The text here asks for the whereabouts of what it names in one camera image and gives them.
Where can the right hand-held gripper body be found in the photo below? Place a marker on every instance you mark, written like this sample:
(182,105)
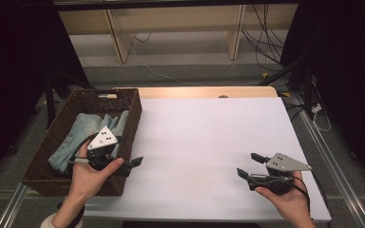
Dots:
(282,164)

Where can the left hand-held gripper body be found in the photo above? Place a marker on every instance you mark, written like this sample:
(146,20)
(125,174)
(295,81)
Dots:
(103,139)

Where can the light blue denim shorts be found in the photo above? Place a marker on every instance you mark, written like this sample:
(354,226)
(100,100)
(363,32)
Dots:
(79,129)

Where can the brown wicker basket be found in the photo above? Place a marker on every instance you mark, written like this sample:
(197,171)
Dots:
(60,122)

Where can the person's right hand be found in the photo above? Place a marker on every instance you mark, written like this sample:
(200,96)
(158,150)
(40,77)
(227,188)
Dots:
(293,202)

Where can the person's left hand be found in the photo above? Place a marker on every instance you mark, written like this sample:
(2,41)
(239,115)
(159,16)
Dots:
(87,180)

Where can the white table sheet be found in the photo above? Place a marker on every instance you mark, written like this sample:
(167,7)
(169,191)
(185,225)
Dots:
(202,142)

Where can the black metal stand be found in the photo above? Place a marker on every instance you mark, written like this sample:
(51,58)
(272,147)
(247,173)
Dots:
(307,85)
(49,101)

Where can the black curtain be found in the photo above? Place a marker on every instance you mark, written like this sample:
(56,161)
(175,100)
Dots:
(348,79)
(12,79)

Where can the silver metal rail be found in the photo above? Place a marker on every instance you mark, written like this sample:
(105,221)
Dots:
(336,171)
(11,207)

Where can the light wooden furniture frame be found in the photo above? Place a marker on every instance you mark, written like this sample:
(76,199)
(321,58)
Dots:
(177,17)

